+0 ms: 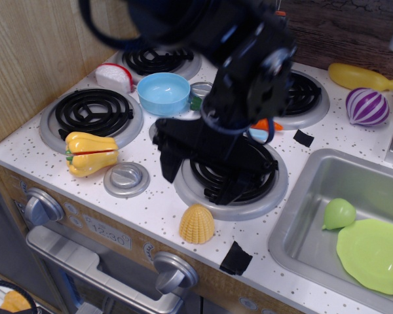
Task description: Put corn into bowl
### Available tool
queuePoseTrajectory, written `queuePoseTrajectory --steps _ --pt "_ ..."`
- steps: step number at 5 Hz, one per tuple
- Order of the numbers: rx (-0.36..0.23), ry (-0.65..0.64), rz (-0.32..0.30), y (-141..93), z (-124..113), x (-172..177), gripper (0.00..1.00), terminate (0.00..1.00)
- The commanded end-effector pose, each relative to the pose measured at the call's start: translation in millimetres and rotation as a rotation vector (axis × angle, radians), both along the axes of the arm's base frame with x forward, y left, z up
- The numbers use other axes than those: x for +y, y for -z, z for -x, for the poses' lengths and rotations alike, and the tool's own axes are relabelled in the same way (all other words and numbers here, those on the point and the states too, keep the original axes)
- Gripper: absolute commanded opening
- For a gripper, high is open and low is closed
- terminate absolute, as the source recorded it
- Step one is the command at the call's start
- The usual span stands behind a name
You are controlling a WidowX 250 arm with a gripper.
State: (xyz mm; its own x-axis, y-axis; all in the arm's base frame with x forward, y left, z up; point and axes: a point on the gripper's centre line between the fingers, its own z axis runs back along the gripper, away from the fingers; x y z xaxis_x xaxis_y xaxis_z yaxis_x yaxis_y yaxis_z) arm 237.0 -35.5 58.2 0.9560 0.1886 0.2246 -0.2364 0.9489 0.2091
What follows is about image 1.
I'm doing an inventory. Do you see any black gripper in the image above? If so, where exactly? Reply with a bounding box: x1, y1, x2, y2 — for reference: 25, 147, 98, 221
154, 118, 275, 205

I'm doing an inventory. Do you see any yellow toy corn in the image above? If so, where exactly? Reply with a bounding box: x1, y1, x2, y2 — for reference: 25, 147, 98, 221
179, 204, 215, 244

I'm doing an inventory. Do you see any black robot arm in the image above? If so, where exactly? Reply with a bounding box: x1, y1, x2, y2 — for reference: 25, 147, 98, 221
79, 1, 296, 205

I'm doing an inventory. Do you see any light blue toy bowl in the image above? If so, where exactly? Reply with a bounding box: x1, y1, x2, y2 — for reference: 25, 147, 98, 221
137, 73, 191, 116

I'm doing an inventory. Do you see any black burner front right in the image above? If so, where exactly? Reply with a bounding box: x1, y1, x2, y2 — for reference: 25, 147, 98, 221
174, 145, 288, 221

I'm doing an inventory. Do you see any black burner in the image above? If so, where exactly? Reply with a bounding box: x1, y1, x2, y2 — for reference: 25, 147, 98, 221
115, 48, 202, 84
274, 70, 330, 131
174, 145, 288, 221
39, 88, 143, 153

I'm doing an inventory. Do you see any silver stove knob middle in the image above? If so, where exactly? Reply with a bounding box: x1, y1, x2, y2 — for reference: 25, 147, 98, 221
149, 122, 157, 143

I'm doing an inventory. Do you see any silver stove knob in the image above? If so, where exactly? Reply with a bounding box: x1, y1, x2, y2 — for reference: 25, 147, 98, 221
190, 82, 213, 99
149, 122, 157, 143
103, 162, 150, 198

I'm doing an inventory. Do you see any light blue toy knife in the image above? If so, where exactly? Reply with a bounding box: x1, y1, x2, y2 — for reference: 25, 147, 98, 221
248, 128, 269, 142

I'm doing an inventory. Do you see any silver stove knob front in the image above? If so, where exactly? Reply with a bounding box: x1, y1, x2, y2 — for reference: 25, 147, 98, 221
103, 162, 150, 198

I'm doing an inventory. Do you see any orange toy carrot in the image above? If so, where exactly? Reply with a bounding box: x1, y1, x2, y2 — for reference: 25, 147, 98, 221
189, 97, 284, 131

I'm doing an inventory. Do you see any silver stove knob centre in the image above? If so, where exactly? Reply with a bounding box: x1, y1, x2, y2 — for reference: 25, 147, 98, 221
190, 82, 213, 99

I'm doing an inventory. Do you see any black tape piece front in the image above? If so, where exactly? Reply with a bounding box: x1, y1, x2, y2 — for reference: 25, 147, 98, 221
219, 241, 253, 275

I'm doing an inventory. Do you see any black tape piece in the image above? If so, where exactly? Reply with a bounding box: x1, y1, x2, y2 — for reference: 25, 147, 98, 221
293, 130, 314, 148
219, 241, 253, 275

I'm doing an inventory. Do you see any silver oven knob right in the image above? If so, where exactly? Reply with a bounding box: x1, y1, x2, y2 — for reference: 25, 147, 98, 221
153, 251, 199, 294

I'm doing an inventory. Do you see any silver oven knob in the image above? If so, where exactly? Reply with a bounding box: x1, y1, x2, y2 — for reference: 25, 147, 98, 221
153, 251, 199, 294
24, 187, 65, 226

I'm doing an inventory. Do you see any black tape piece back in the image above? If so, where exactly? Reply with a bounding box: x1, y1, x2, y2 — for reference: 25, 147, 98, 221
293, 130, 314, 148

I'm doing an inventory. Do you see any black burner front left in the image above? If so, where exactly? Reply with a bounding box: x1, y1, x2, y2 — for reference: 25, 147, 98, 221
39, 88, 143, 153

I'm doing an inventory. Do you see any yellow toy bell pepper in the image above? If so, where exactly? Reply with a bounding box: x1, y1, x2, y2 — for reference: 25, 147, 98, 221
65, 131, 119, 177

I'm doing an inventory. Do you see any black burner back left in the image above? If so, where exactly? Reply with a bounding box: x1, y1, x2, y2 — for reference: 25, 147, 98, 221
115, 48, 202, 84

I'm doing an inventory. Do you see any black burner back right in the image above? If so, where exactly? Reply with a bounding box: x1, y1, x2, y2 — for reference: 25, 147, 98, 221
274, 70, 330, 131

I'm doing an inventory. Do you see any white red toy slice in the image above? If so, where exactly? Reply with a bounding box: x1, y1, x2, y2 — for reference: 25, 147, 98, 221
95, 63, 134, 93

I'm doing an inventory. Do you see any green toy pear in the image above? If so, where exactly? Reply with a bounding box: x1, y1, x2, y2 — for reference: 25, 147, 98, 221
322, 198, 356, 230

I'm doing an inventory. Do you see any silver oven knob left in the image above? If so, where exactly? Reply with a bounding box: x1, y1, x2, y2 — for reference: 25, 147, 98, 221
24, 187, 65, 226

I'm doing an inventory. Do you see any silver sink basin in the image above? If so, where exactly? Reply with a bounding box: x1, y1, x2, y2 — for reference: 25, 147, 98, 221
269, 149, 393, 313

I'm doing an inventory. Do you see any purple white toy onion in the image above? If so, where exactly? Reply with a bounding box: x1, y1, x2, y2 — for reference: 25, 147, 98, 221
345, 88, 390, 126

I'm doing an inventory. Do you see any yellow toy squash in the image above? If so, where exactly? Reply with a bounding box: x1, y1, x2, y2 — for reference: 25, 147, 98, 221
327, 63, 393, 92

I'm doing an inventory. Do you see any silver orange toy grater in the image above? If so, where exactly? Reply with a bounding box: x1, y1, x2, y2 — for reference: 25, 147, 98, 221
275, 10, 286, 18

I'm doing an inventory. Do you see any light green toy plate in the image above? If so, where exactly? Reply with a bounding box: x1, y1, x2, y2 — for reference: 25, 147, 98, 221
336, 219, 393, 295

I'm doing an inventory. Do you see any orange toy on floor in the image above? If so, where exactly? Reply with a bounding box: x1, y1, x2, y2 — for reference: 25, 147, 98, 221
0, 290, 31, 313

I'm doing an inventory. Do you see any silver oven door handle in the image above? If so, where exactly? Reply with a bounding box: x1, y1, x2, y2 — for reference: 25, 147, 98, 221
26, 226, 184, 313

